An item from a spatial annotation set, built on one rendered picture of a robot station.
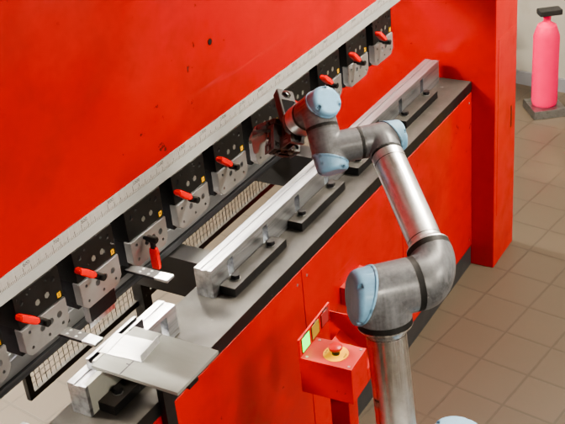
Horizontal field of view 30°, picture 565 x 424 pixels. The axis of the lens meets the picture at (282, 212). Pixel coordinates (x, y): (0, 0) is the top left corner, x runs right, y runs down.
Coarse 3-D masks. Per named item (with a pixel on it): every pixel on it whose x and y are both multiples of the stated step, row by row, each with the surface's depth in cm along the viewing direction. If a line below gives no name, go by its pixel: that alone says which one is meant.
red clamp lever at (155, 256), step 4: (144, 236) 267; (148, 236) 266; (152, 236) 266; (156, 236) 266; (148, 240) 266; (152, 240) 265; (156, 240) 266; (152, 244) 266; (152, 248) 267; (156, 248) 267; (152, 252) 267; (156, 252) 267; (152, 256) 268; (156, 256) 268; (152, 260) 269; (156, 260) 268; (160, 260) 269; (152, 264) 270; (156, 264) 269; (160, 264) 270; (156, 268) 270; (160, 268) 270
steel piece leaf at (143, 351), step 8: (128, 336) 272; (120, 344) 269; (128, 344) 269; (136, 344) 268; (144, 344) 268; (152, 344) 265; (112, 352) 266; (120, 352) 266; (128, 352) 266; (136, 352) 265; (144, 352) 262; (136, 360) 263
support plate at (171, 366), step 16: (144, 336) 272; (160, 352) 265; (176, 352) 264; (192, 352) 264; (208, 352) 263; (96, 368) 262; (112, 368) 261; (128, 368) 260; (144, 368) 260; (160, 368) 259; (176, 368) 258; (192, 368) 258; (144, 384) 256; (160, 384) 254; (176, 384) 253
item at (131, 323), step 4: (132, 320) 279; (136, 320) 280; (140, 320) 278; (124, 324) 277; (128, 324) 277; (132, 324) 278; (136, 324) 277; (140, 324) 279; (120, 328) 276; (124, 328) 276; (128, 328) 275; (116, 332) 274; (120, 332) 275; (112, 336) 273; (108, 340) 271; (104, 344) 270; (100, 348) 269; (92, 352) 267; (96, 352) 267; (100, 352) 269; (88, 356) 266; (92, 356) 266; (96, 356) 267; (88, 360) 265; (88, 364) 266; (92, 368) 266
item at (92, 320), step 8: (104, 296) 264; (112, 296) 266; (96, 304) 261; (104, 304) 264; (112, 304) 267; (88, 312) 260; (96, 312) 262; (104, 312) 266; (88, 320) 261; (96, 320) 264
